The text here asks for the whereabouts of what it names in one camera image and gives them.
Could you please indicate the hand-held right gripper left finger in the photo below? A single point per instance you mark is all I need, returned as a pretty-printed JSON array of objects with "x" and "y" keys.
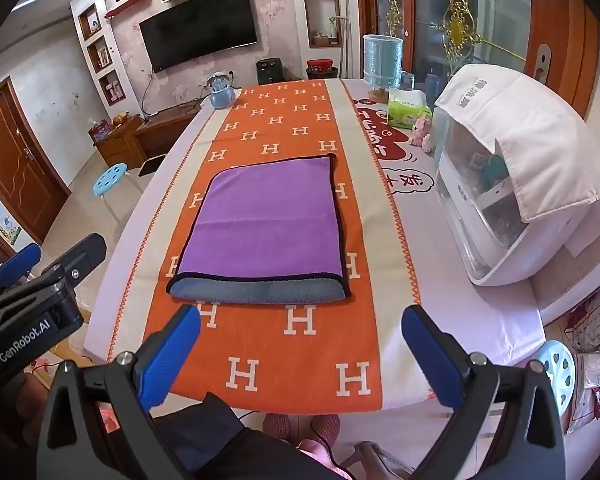
[{"x": 172, "y": 347}]

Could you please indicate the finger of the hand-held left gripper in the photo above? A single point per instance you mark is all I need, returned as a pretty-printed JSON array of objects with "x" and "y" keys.
[
  {"x": 22, "y": 260},
  {"x": 87, "y": 252}
]

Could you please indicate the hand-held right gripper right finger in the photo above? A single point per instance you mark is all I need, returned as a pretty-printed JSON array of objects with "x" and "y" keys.
[{"x": 430, "y": 347}]

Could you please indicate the purple towel with black trim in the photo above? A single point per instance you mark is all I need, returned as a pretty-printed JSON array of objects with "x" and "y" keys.
[{"x": 267, "y": 227}]

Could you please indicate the blue round stool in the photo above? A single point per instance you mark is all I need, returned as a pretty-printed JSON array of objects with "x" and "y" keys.
[{"x": 111, "y": 177}]

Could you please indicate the wooden tv cabinet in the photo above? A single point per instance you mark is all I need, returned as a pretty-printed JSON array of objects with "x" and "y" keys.
[{"x": 140, "y": 135}]

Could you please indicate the light blue heart stool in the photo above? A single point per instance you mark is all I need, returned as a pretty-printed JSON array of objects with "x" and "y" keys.
[{"x": 557, "y": 372}]

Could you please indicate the printed white table cover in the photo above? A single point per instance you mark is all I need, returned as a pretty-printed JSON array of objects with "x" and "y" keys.
[{"x": 430, "y": 210}]

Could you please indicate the orange patterned blanket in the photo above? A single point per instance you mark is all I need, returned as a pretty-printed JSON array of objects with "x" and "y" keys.
[{"x": 280, "y": 240}]

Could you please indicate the white dish cabinet appliance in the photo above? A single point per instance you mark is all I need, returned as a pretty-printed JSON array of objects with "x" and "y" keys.
[{"x": 500, "y": 210}]

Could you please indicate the blue round kettle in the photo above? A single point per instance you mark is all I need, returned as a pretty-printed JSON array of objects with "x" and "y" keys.
[{"x": 221, "y": 91}]

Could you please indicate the pink plush toy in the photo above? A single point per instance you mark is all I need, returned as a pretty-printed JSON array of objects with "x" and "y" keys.
[{"x": 422, "y": 132}]

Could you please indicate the white cloth cover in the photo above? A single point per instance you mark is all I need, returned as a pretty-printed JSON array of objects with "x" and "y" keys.
[{"x": 530, "y": 140}]

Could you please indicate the green tissue pack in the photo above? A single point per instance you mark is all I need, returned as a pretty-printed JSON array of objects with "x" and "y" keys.
[{"x": 405, "y": 107}]

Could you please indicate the black air fryer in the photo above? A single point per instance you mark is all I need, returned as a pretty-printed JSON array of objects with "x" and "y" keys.
[{"x": 269, "y": 71}]

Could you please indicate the light blue bucket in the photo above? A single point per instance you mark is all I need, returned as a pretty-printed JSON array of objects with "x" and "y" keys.
[{"x": 382, "y": 60}]

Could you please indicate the red black pot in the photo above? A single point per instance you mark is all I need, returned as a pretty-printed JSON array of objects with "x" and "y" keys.
[{"x": 322, "y": 69}]

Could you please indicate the white wall shelf unit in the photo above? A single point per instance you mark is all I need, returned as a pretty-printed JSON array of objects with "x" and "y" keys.
[{"x": 100, "y": 55}]

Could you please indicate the wall-mounted television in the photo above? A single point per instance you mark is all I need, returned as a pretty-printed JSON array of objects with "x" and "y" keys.
[{"x": 200, "y": 27}]

